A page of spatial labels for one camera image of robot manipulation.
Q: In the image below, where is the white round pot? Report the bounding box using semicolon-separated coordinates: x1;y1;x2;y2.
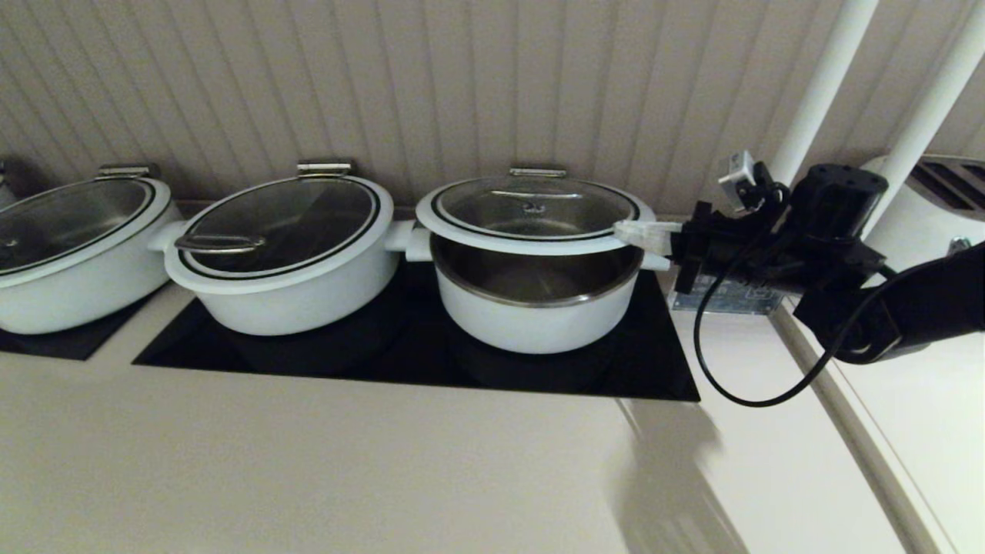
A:
146;219;416;337
404;223;672;355
0;202;182;335

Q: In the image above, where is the middle white pot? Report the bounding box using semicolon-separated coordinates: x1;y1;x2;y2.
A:
163;175;395;295

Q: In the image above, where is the clear acrylic sign plate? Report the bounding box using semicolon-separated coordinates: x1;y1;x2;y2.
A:
671;281;782;315

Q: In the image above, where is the white round pole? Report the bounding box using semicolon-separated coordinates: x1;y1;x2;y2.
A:
770;0;880;185
862;8;985;239

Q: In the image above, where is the white toaster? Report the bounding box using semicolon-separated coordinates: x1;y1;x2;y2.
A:
858;154;985;266

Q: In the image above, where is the black glass induction cooktop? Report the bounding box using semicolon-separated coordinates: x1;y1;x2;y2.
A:
0;289;166;362
131;258;703;403

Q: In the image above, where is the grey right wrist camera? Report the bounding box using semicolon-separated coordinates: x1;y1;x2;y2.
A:
717;150;770;214

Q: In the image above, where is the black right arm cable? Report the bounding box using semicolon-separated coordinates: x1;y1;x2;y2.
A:
693;181;924;408

